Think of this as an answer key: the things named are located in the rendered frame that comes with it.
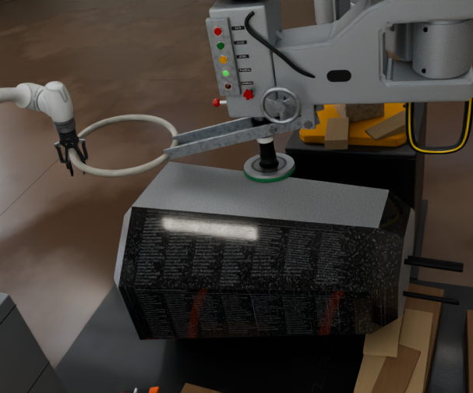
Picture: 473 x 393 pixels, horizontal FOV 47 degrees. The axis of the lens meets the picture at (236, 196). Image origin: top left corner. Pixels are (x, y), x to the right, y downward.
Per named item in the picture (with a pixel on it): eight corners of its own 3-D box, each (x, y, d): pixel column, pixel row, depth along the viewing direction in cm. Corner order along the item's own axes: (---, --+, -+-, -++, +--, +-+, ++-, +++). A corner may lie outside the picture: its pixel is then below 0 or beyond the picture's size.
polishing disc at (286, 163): (265, 150, 242) (264, 148, 242) (304, 161, 230) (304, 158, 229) (234, 171, 230) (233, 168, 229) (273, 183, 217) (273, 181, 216)
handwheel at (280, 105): (306, 112, 202) (302, 75, 193) (302, 125, 194) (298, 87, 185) (267, 113, 206) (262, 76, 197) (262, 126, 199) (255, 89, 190)
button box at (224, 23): (242, 92, 200) (229, 15, 183) (240, 95, 198) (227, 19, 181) (221, 92, 202) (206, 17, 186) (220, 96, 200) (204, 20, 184)
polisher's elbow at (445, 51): (401, 65, 192) (402, 11, 181) (450, 51, 195) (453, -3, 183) (432, 86, 177) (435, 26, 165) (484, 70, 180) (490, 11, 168)
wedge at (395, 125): (404, 119, 252) (404, 110, 249) (415, 129, 244) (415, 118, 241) (364, 132, 249) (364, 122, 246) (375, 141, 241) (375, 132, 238)
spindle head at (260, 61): (330, 95, 215) (322, -20, 189) (322, 123, 198) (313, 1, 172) (243, 98, 226) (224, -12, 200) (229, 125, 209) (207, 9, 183)
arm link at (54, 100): (80, 114, 232) (59, 107, 238) (72, 80, 222) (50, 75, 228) (61, 125, 225) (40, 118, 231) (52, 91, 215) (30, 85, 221)
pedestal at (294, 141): (319, 193, 346) (309, 87, 303) (428, 202, 322) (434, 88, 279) (291, 264, 299) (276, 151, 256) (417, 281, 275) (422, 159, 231)
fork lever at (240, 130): (326, 104, 216) (321, 93, 214) (319, 129, 202) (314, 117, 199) (180, 140, 246) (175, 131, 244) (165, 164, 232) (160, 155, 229)
